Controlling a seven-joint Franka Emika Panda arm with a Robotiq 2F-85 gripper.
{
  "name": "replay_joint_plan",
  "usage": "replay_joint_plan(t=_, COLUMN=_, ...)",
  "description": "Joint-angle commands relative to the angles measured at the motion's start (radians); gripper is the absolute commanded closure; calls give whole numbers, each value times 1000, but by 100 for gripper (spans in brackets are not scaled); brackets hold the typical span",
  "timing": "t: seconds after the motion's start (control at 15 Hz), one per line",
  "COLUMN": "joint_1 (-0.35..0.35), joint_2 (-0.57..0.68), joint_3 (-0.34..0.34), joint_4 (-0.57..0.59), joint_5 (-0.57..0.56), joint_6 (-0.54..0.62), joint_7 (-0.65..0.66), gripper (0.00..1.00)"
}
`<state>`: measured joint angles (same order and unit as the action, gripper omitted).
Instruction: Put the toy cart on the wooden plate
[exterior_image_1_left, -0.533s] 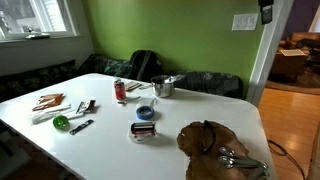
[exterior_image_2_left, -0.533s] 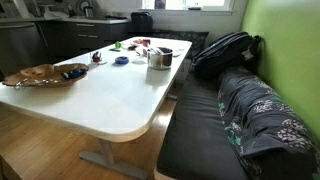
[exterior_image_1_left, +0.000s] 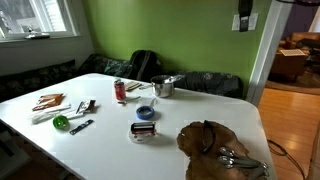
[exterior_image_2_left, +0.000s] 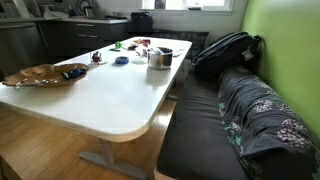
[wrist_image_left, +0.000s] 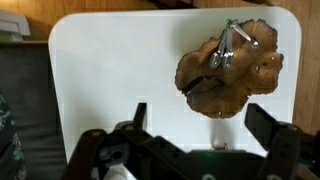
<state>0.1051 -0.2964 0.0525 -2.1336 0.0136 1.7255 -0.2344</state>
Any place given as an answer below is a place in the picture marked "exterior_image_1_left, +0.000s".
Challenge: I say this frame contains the brown wooden tools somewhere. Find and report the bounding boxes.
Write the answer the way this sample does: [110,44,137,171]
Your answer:
[31,92,67,112]

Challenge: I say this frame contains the dark patterned bench cushion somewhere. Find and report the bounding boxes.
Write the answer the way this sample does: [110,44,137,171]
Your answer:
[0,59,78,103]

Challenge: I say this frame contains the black floor cable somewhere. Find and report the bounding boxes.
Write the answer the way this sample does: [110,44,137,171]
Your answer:
[267,139,307,180]

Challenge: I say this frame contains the white door frame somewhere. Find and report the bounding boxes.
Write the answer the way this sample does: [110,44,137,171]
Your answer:
[245,0,294,108]

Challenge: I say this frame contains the black flat strip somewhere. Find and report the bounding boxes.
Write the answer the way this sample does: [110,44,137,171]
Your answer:
[68,118,95,136]

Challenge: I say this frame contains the small grey trinket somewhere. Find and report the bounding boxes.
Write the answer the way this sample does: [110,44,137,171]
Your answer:
[24,26,51,41]

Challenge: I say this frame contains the metal spoon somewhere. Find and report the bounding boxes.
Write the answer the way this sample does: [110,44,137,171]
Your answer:
[116,95,142,105]

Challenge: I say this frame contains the tan card stack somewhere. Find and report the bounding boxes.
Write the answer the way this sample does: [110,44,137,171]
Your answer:
[124,80,143,92]

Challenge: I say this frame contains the brown armchair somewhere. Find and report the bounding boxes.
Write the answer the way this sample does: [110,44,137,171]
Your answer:
[269,31,320,83]

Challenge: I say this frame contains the metal measuring spoons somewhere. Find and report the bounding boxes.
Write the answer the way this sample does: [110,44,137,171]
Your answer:
[217,146,270,178]

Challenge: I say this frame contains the stainless steel pot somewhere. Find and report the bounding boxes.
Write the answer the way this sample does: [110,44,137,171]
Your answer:
[139,74,186,99]

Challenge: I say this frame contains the silver foil packet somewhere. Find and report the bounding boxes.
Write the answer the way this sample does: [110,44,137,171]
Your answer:
[75,98,98,115]

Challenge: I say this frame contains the dark floral back cushion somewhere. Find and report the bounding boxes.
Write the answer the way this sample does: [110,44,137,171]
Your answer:
[172,70,245,100]

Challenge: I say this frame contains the black backpack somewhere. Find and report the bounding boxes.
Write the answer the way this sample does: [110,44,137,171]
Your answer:
[127,49,165,83]

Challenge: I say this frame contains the white wrapped plastic utensils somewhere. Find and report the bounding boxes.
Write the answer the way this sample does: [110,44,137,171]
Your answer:
[30,103,86,125]

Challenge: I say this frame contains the dark green patterned cushion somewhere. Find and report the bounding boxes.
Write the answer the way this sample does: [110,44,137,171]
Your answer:
[77,53,134,80]

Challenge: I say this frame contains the blue tape roll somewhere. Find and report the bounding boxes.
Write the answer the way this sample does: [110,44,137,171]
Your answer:
[135,105,156,121]

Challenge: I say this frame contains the green round plastic object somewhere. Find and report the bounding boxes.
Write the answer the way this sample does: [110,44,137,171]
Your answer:
[52,114,71,131]

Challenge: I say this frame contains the black wall device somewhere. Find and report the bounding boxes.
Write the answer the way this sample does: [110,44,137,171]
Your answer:
[237,0,254,33]

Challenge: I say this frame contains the white framed window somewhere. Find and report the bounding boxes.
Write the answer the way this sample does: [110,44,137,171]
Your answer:
[0,0,81,43]

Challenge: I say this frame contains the white light switch plate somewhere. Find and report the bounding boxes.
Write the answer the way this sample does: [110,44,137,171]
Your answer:
[231,12,260,32]

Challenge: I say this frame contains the red soda can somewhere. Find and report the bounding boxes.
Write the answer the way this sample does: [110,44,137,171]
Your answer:
[113,78,127,102]

